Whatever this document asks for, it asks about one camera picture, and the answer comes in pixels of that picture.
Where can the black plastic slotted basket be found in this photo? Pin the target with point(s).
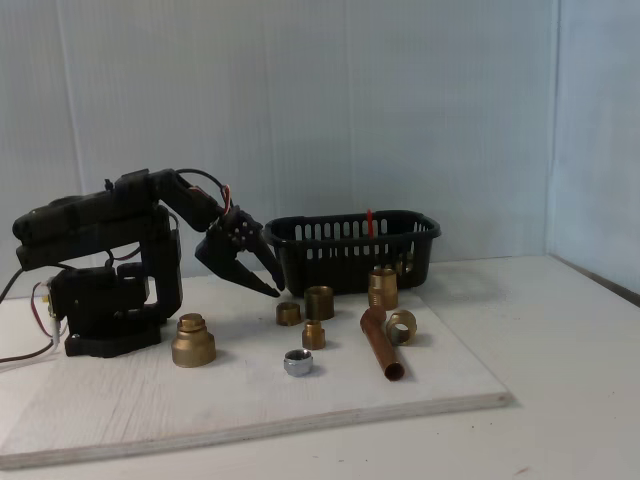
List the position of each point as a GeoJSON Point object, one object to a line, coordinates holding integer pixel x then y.
{"type": "Point", "coordinates": [340, 277]}

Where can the brass hex plug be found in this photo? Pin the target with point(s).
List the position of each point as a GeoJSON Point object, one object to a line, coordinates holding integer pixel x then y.
{"type": "Point", "coordinates": [288, 315]}

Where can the brass sleeve coupling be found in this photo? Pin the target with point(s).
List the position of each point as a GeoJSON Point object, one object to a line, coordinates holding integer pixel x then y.
{"type": "Point", "coordinates": [319, 304]}

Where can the small brass hex fitting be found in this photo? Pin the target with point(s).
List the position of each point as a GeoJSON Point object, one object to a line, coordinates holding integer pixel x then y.
{"type": "Point", "coordinates": [314, 336]}

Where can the large brass reducer fitting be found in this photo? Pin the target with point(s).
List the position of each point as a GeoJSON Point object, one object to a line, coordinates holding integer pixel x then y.
{"type": "Point", "coordinates": [194, 347]}

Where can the chrome cap nut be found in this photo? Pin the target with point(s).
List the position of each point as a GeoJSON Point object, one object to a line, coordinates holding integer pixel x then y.
{"type": "Point", "coordinates": [299, 365]}

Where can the tall brass threaded nipple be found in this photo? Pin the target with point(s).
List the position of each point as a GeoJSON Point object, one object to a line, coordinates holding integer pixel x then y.
{"type": "Point", "coordinates": [383, 290]}

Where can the copper pipe piece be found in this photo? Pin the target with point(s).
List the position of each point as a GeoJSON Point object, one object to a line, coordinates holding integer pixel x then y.
{"type": "Point", "coordinates": [380, 345]}

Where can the white plywood board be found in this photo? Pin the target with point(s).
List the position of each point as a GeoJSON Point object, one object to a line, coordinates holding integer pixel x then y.
{"type": "Point", "coordinates": [250, 410]}

